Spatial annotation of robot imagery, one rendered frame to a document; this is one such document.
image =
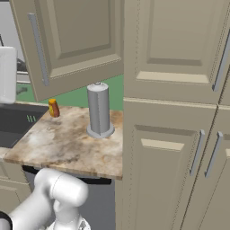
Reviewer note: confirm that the wide beige tall cabinet door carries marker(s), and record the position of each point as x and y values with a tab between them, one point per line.
176	45

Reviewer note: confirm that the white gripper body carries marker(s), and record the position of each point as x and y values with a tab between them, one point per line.
7	75

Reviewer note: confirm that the orange and yellow bottle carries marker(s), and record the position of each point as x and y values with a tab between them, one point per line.
54	108

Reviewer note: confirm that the dark grey sink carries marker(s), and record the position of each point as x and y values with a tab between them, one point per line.
15	127

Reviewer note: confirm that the beige base cabinet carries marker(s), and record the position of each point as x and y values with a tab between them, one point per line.
12	188

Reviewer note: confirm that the dark grey dishwasher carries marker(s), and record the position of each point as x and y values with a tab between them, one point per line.
100	203

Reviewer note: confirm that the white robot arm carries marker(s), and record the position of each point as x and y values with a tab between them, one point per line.
61	187

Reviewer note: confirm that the beige wall cabinet door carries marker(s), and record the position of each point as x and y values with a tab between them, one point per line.
81	36

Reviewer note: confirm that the grey paper towel holder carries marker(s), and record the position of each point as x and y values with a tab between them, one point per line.
98	110

